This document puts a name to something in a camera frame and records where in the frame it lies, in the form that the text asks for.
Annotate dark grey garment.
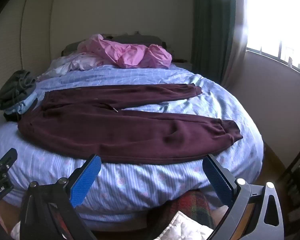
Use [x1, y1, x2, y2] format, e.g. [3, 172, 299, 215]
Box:
[0, 70, 37, 110]

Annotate green curtain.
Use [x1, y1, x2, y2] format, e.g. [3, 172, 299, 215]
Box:
[191, 0, 245, 88]

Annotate bedside table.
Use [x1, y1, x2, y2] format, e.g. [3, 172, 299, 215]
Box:
[172, 59, 193, 70]

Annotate white quilted cloth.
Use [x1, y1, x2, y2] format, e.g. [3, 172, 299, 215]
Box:
[162, 211, 214, 240]

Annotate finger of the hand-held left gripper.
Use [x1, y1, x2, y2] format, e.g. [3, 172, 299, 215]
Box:
[0, 148, 18, 178]

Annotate bed with blue striped sheet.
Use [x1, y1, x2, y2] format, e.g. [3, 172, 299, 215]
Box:
[0, 64, 264, 222]

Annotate red plaid cloth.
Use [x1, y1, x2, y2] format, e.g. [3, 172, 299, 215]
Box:
[152, 190, 215, 240]

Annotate maroon pants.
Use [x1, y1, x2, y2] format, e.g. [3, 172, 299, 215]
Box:
[17, 84, 243, 165]

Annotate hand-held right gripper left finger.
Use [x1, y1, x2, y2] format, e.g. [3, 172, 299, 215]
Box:
[19, 154, 102, 240]

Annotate light blue garment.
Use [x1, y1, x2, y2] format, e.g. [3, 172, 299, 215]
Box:
[4, 91, 39, 115]

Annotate grey headboard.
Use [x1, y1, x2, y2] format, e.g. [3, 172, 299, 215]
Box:
[61, 34, 167, 57]

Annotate white floral sheet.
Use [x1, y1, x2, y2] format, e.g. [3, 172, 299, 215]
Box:
[39, 52, 110, 80]

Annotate pink blanket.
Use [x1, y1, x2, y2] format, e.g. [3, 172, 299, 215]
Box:
[77, 33, 173, 69]

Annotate window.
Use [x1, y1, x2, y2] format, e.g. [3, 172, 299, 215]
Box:
[242, 0, 300, 74]

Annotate black garment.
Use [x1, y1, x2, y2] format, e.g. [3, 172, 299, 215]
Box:
[3, 111, 22, 123]

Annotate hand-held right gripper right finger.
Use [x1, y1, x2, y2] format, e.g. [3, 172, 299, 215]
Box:
[202, 154, 284, 240]

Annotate white closet door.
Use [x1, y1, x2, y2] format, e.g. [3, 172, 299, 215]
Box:
[20, 0, 54, 73]

